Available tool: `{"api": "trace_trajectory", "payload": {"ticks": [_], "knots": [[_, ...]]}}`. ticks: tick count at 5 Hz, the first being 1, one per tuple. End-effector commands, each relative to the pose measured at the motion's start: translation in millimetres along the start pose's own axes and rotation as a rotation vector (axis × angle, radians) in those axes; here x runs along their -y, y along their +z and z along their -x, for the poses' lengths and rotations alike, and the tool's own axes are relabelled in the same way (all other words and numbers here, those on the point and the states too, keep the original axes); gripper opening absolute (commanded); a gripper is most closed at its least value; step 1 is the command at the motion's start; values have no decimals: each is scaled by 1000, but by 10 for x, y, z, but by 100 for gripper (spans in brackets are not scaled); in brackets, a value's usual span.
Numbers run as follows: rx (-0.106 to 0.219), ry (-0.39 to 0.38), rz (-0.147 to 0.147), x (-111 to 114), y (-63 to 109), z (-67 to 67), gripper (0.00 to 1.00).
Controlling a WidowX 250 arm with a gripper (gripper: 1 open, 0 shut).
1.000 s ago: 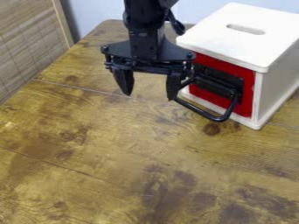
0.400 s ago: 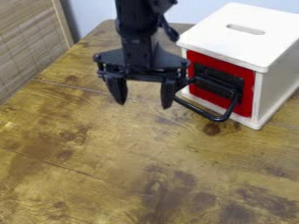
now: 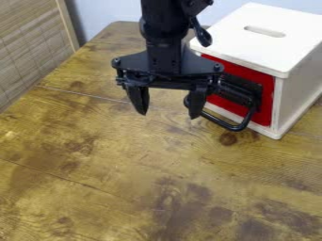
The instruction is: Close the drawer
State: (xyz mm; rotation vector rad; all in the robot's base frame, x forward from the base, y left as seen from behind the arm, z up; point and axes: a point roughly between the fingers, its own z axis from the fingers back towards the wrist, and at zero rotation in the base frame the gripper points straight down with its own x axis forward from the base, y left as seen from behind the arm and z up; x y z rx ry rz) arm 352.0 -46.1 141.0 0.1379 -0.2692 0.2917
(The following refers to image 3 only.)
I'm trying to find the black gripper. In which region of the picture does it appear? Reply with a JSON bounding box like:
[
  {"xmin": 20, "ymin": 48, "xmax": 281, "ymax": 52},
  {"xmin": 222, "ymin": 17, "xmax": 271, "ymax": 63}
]
[{"xmin": 111, "ymin": 50, "xmax": 224, "ymax": 119}]

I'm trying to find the red drawer front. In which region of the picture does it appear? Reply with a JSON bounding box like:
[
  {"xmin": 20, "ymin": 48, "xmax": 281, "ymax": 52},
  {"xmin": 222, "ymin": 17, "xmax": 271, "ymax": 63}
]
[{"xmin": 202, "ymin": 54, "xmax": 274, "ymax": 129}]

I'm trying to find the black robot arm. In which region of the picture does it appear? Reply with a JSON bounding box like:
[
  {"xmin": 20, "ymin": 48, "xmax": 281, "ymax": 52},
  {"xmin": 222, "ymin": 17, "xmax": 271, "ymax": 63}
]
[{"xmin": 111, "ymin": 0, "xmax": 224, "ymax": 119}]

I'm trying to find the white wooden drawer box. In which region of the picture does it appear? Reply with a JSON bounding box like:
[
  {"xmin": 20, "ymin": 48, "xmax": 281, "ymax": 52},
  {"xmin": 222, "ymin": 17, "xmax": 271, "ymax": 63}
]
[{"xmin": 190, "ymin": 3, "xmax": 322, "ymax": 139}]

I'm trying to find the woven bamboo blind panel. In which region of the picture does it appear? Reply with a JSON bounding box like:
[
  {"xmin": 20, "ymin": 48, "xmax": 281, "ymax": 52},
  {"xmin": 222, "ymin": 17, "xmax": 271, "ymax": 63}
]
[{"xmin": 0, "ymin": 0, "xmax": 79, "ymax": 113}]

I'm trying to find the black metal drawer handle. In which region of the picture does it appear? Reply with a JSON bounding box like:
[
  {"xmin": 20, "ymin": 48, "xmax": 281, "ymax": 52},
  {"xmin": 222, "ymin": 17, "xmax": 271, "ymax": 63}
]
[{"xmin": 183, "ymin": 83, "xmax": 258, "ymax": 132}]

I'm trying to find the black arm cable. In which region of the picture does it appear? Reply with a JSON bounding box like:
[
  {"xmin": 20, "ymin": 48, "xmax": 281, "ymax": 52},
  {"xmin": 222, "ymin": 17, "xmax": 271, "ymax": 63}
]
[{"xmin": 188, "ymin": 17, "xmax": 214, "ymax": 48}]

